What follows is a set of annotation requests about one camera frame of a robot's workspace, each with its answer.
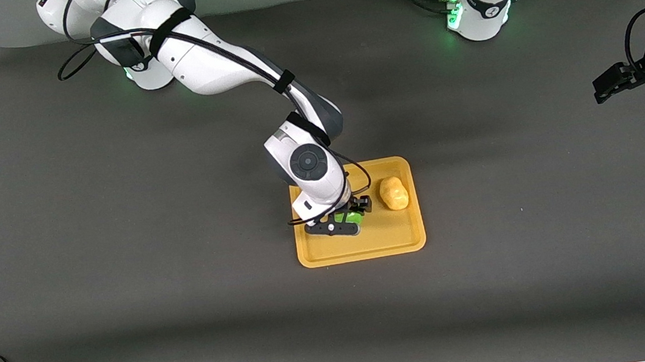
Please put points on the green apple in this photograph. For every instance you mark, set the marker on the green apple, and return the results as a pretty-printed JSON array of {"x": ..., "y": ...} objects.
[{"x": 353, "y": 218}]

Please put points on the dark grey table mat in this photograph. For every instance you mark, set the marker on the dark grey table mat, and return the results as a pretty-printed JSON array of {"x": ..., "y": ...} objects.
[{"x": 340, "y": 326}]

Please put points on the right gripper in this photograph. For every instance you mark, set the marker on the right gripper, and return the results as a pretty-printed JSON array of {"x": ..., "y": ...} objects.
[{"x": 357, "y": 205}]

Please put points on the yellow potato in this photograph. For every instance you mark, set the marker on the yellow potato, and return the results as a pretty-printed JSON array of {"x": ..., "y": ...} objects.
[{"x": 393, "y": 194}]

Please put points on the orange plastic tray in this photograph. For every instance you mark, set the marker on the orange plastic tray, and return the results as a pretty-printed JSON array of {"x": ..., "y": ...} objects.
[{"x": 390, "y": 234}]

